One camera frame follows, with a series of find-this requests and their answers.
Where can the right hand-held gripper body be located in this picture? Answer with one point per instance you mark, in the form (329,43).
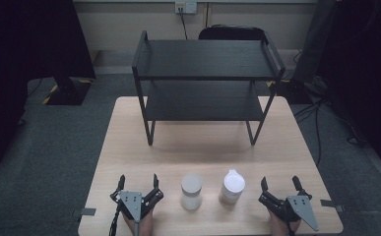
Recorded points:
(301,206)

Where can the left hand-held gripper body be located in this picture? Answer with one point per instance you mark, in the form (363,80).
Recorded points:
(133,200)

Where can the glass jar with spout lid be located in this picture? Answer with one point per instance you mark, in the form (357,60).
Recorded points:
(232,187)

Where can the glass jar of white powder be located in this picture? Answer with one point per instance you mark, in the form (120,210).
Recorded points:
(191,191)

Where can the black two-tier shelf rack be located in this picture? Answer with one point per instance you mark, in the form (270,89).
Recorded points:
(204,59)

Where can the person's right hand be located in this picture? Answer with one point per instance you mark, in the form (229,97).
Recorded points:
(280,227)

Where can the person's left hand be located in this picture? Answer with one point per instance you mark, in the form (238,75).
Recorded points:
(146,227)

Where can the dark table edge tab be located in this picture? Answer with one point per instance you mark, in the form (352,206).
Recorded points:
(331,204)
(85,211)

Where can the black stand base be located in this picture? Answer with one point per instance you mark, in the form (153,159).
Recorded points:
(67,93)

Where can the dark curtain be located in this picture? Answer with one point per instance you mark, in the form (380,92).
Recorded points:
(20,65)
(365,65)

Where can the grey upright stand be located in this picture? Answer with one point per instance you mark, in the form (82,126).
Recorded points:
(314,46)

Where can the black chair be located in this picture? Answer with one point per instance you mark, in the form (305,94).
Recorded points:
(230,32)

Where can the white wall socket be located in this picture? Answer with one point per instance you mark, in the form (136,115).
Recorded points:
(185,6)

